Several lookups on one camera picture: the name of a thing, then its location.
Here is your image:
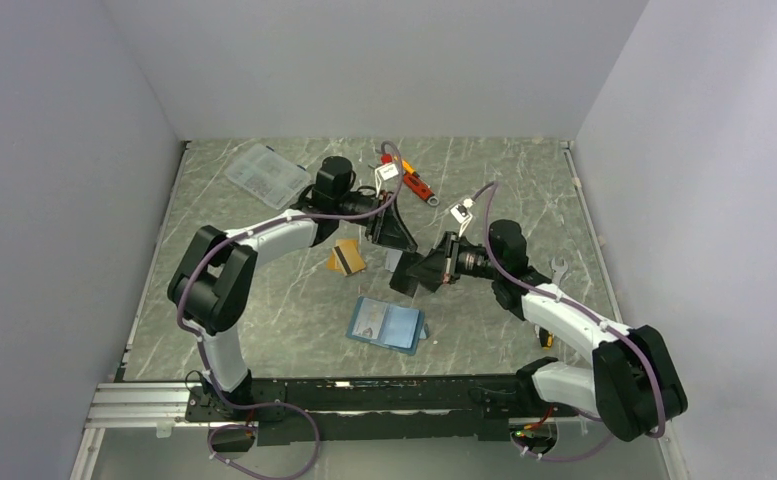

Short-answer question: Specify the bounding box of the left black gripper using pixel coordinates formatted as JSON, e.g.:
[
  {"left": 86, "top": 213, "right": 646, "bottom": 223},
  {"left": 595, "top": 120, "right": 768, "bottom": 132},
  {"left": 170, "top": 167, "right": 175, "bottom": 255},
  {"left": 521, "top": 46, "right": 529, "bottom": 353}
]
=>
[{"left": 336, "top": 192, "right": 417, "bottom": 255}]

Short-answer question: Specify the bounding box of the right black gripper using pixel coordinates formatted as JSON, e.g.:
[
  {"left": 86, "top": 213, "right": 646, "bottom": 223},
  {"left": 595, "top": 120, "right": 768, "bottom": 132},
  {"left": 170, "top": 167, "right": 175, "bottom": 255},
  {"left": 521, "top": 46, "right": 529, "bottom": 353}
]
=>
[{"left": 407, "top": 231, "right": 503, "bottom": 285}]

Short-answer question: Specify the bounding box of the orange credit cards stack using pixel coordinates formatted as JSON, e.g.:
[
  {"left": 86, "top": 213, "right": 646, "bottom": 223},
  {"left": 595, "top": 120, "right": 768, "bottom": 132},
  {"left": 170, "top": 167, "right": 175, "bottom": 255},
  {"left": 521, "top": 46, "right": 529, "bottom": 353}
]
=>
[{"left": 327, "top": 239, "right": 367, "bottom": 276}]

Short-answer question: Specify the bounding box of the single black VIP card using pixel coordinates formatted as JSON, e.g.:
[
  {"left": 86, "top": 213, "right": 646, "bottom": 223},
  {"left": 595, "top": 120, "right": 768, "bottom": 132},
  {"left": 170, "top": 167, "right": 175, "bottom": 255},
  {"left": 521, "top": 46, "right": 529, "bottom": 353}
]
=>
[{"left": 389, "top": 262, "right": 419, "bottom": 297}]

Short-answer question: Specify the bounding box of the blue card holder wallet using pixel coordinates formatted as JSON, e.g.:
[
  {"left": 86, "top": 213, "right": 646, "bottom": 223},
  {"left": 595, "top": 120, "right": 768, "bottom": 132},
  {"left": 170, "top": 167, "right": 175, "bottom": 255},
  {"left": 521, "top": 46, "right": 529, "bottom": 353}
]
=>
[{"left": 345, "top": 296, "right": 430, "bottom": 355}]

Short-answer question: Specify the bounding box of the single silver VIP card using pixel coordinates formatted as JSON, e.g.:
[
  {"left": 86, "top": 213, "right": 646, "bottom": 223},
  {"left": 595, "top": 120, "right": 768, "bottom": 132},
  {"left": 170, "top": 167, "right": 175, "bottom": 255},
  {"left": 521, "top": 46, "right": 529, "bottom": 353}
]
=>
[{"left": 350, "top": 297, "right": 389, "bottom": 340}]

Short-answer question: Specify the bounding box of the silver grey card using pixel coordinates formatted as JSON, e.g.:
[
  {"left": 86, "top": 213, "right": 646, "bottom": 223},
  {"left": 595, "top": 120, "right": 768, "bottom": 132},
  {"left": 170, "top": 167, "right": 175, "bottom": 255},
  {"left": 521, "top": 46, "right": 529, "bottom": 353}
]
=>
[{"left": 384, "top": 249, "right": 404, "bottom": 272}]

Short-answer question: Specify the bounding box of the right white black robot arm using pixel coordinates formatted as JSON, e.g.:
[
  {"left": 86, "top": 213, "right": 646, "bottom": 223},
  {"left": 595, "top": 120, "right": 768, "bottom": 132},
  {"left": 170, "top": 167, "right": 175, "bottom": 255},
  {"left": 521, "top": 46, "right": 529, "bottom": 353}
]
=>
[{"left": 390, "top": 220, "right": 688, "bottom": 441}]

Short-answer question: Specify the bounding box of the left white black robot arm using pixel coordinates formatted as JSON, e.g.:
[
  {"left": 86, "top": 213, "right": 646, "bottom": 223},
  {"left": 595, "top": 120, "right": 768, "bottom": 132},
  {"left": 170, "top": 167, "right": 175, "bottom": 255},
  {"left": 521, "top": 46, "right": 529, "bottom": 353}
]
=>
[{"left": 167, "top": 156, "right": 418, "bottom": 420}]

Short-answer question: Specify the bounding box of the red adjustable wrench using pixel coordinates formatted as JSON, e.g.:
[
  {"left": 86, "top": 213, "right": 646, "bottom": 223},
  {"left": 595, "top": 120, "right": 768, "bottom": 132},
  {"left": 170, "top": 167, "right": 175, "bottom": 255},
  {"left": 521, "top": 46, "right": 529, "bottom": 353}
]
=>
[{"left": 403, "top": 170, "right": 440, "bottom": 207}]

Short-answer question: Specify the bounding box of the silver open-end wrench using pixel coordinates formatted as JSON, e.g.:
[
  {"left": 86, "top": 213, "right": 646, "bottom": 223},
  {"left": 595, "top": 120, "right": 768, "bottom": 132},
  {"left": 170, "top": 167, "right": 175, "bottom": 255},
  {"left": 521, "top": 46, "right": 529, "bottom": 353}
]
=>
[{"left": 550, "top": 257, "right": 569, "bottom": 287}]

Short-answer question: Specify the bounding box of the yellow black small tool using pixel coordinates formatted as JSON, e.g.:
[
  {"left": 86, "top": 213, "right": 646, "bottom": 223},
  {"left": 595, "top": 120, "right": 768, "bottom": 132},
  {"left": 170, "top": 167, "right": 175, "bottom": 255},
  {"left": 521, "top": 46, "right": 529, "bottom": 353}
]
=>
[{"left": 538, "top": 328, "right": 554, "bottom": 350}]

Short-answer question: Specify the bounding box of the clear plastic organizer box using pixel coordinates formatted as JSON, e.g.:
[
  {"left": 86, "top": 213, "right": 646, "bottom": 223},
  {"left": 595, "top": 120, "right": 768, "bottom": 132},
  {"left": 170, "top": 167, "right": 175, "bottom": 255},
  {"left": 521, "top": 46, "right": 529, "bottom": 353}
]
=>
[{"left": 224, "top": 144, "right": 311, "bottom": 210}]

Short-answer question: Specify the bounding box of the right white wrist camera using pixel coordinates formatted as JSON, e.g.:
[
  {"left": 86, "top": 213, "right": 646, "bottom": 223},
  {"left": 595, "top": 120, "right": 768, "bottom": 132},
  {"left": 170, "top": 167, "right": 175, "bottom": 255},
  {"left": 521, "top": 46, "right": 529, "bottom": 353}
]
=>
[{"left": 450, "top": 197, "right": 475, "bottom": 237}]

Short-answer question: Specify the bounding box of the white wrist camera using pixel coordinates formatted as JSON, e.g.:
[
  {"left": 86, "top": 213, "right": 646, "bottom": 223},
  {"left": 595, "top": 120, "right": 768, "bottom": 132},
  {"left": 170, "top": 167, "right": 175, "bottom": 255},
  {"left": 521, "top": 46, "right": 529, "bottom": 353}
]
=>
[
  {"left": 450, "top": 197, "right": 475, "bottom": 237},
  {"left": 374, "top": 154, "right": 402, "bottom": 183}
]

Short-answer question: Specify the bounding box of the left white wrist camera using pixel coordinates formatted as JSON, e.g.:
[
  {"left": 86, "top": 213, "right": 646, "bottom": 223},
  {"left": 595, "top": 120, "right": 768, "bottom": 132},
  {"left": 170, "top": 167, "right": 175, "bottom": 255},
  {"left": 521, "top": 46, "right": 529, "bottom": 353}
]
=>
[{"left": 374, "top": 154, "right": 402, "bottom": 183}]

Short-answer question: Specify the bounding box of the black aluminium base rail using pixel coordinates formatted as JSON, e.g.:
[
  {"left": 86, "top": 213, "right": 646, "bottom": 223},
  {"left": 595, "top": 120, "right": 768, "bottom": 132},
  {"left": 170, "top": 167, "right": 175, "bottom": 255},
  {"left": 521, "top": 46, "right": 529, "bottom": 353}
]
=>
[{"left": 85, "top": 374, "right": 671, "bottom": 446}]

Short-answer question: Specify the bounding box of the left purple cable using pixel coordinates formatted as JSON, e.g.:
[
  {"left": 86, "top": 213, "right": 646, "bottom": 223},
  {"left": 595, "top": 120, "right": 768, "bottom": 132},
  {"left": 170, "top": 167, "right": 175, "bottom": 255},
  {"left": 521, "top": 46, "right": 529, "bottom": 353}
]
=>
[{"left": 175, "top": 140, "right": 407, "bottom": 480}]

